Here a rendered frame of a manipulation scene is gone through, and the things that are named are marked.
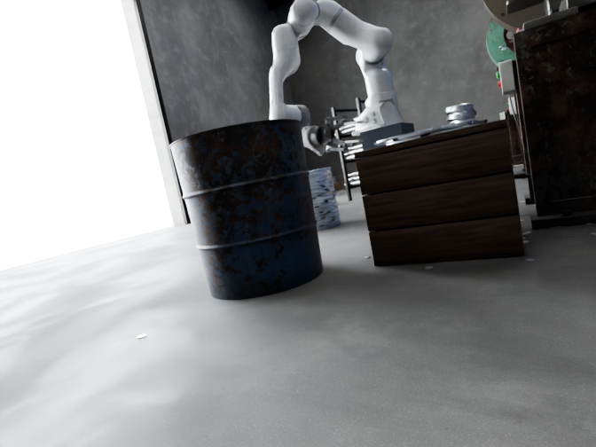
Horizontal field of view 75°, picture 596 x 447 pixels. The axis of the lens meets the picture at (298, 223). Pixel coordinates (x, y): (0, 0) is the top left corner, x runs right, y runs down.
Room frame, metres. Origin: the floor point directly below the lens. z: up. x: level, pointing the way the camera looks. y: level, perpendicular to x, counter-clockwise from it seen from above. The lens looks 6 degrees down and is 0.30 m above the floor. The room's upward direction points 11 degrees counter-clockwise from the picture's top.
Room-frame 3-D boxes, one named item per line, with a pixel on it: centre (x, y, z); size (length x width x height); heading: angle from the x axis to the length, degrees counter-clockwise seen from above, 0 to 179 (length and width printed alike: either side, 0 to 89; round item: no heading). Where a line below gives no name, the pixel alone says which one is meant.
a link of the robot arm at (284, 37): (1.70, -0.13, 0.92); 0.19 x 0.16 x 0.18; 94
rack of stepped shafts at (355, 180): (3.97, -0.82, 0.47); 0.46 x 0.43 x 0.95; 40
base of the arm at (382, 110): (1.72, -0.42, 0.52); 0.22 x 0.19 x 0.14; 56
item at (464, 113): (4.35, -2.02, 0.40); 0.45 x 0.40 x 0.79; 162
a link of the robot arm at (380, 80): (1.74, -0.45, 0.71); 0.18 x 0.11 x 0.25; 6
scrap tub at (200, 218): (1.27, 0.14, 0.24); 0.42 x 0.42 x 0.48
